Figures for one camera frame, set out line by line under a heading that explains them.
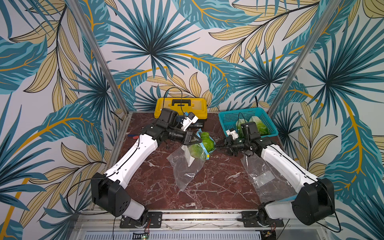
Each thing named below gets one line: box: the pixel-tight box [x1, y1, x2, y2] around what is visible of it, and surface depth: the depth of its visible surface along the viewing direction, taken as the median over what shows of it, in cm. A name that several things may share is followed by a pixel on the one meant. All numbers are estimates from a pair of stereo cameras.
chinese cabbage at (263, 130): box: [249, 115, 271, 136], surface depth 102 cm
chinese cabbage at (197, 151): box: [188, 131, 216, 160], surface depth 78 cm
